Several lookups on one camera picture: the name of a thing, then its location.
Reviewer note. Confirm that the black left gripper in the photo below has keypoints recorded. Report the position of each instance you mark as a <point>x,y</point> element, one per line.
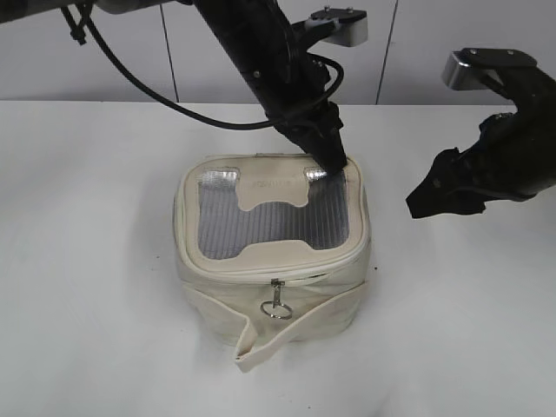
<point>318,134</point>

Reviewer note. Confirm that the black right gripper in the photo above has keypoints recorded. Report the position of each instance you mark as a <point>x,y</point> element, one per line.
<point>514,158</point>

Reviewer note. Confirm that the cream white zipper bag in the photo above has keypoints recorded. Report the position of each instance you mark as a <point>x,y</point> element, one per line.
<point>241,221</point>

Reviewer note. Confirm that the silver ring zipper pull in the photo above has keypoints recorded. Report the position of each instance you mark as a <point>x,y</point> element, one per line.
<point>275,308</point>

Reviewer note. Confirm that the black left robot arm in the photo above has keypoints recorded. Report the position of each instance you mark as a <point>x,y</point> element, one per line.
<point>292,86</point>

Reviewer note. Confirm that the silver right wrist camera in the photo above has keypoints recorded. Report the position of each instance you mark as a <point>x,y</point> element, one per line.
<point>475,68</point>

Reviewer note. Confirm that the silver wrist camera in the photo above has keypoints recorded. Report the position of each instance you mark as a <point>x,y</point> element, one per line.
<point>345,27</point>
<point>475,68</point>

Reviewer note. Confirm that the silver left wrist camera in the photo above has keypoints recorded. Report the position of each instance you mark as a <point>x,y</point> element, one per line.
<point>345,27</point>

